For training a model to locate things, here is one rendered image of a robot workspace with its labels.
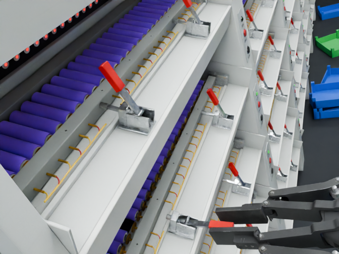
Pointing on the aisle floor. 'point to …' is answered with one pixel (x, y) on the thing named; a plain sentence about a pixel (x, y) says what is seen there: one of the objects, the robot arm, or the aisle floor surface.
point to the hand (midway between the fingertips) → (237, 225)
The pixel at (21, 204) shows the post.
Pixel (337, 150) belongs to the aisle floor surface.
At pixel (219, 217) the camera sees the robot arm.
